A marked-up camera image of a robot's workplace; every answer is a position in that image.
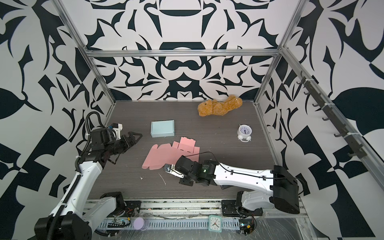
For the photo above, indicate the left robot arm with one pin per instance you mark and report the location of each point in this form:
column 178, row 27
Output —
column 68, row 221

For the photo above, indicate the brown teddy bear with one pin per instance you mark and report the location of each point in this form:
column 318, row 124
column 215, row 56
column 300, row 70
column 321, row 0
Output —
column 216, row 108

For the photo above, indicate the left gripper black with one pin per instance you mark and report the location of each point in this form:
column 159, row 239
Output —
column 130, row 142

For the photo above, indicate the pink paper box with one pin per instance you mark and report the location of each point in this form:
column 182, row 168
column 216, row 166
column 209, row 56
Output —
column 159, row 155

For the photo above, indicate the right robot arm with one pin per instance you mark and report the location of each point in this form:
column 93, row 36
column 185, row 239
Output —
column 260, row 188

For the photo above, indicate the white alarm clock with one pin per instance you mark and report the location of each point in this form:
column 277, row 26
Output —
column 244, row 133

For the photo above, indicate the teal square clock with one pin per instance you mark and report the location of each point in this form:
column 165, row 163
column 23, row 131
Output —
column 215, row 224

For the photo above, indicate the white slotted cable duct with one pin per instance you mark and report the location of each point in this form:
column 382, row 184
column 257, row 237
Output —
column 185, row 224

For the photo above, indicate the wall hook rail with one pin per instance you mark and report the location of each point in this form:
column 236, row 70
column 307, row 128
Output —
column 334, row 115

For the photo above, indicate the right circuit board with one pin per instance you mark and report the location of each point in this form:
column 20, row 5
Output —
column 247, row 226

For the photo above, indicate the light blue paper box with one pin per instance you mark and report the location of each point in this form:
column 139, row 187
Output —
column 161, row 129

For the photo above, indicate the circuit board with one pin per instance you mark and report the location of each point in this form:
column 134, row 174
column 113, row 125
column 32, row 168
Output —
column 247, row 226
column 119, row 223

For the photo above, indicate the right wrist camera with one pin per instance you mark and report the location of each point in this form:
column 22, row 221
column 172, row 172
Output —
column 170, row 169

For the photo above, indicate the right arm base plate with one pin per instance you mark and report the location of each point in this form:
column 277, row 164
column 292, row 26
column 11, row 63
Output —
column 231, row 209

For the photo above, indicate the purple round disc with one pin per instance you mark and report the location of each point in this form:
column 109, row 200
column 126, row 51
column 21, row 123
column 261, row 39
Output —
column 141, row 224

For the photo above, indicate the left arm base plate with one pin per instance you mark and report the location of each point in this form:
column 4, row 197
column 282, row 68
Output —
column 130, row 209

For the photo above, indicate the left circuit board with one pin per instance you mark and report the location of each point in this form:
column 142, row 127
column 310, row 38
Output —
column 119, row 223

